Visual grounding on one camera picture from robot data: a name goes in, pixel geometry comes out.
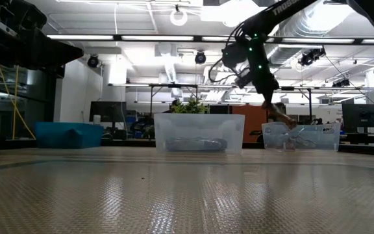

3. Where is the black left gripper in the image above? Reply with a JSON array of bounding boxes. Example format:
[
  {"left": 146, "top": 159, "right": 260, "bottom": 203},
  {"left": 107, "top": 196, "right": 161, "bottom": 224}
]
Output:
[{"left": 0, "top": 0, "right": 84, "bottom": 71}]

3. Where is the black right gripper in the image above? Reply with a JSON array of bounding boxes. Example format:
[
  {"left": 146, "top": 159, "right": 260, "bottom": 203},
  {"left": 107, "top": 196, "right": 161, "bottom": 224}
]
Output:
[{"left": 253, "top": 70, "right": 281, "bottom": 108}]

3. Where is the red green granola bar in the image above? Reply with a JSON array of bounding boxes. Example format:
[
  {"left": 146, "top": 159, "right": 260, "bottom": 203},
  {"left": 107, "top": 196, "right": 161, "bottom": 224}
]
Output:
[{"left": 260, "top": 100, "right": 299, "bottom": 130}]

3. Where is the dark multicolour granola bar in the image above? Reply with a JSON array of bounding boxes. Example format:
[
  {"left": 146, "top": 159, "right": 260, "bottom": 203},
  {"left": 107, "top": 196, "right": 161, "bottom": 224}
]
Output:
[{"left": 166, "top": 136, "right": 229, "bottom": 153}]

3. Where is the long ceiling light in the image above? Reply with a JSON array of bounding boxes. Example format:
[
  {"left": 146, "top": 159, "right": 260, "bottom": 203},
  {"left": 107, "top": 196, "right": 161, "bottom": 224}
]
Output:
[
  {"left": 121, "top": 34, "right": 195, "bottom": 42},
  {"left": 45, "top": 34, "right": 115, "bottom": 42},
  {"left": 280, "top": 38, "right": 356, "bottom": 44}
]

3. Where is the orange cabinet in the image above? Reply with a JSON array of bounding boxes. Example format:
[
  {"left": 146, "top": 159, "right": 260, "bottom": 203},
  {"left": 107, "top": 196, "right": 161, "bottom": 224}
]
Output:
[{"left": 232, "top": 104, "right": 269, "bottom": 143}]

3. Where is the clear plastic bin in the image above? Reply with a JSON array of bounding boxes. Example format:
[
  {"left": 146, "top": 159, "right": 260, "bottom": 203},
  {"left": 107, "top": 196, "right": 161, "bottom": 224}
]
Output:
[{"left": 261, "top": 122, "right": 342, "bottom": 152}]

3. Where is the leafy plant square white pot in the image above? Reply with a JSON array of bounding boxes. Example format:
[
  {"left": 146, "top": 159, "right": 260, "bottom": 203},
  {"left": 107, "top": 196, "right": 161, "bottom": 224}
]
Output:
[{"left": 173, "top": 96, "right": 209, "bottom": 115}]

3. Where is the black monitor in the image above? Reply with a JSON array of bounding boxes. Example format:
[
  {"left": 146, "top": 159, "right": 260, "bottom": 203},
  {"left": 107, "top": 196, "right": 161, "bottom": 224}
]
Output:
[
  {"left": 89, "top": 101, "right": 127, "bottom": 124},
  {"left": 342, "top": 103, "right": 374, "bottom": 129}
]

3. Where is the teal plastic bin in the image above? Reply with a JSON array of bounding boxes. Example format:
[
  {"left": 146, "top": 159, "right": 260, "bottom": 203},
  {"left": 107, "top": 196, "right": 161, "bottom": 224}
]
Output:
[{"left": 34, "top": 122, "right": 105, "bottom": 150}]

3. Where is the grey-bordered baking mat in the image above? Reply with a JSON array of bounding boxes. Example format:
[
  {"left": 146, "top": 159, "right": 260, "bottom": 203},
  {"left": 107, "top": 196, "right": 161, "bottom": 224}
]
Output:
[{"left": 0, "top": 157, "right": 374, "bottom": 234}]

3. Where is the black hanging camera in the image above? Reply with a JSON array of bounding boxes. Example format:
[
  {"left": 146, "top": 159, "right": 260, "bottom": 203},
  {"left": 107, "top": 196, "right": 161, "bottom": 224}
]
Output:
[
  {"left": 194, "top": 51, "right": 207, "bottom": 65},
  {"left": 298, "top": 47, "right": 327, "bottom": 67},
  {"left": 86, "top": 54, "right": 100, "bottom": 69}
]

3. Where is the yellow hanging cable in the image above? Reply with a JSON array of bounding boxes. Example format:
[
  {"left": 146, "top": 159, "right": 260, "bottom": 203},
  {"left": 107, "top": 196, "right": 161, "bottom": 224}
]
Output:
[{"left": 0, "top": 63, "right": 37, "bottom": 140}]

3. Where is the frosted clear handled bin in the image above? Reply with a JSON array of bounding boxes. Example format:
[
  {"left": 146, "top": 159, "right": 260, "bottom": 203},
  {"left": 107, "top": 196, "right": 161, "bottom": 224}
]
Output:
[{"left": 153, "top": 112, "right": 246, "bottom": 155}]

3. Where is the silver ventilation duct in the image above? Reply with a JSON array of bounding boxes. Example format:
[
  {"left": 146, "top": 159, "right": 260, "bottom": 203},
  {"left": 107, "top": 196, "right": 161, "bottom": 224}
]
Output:
[{"left": 264, "top": 0, "right": 356, "bottom": 66}]

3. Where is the black aluminium table frame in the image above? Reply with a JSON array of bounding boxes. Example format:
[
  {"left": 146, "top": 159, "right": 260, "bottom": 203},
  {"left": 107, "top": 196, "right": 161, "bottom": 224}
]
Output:
[{"left": 0, "top": 138, "right": 374, "bottom": 157}]

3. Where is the white ring light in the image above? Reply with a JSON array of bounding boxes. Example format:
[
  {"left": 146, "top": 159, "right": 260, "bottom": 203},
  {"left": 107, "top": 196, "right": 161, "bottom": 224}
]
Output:
[{"left": 169, "top": 8, "right": 189, "bottom": 27}]

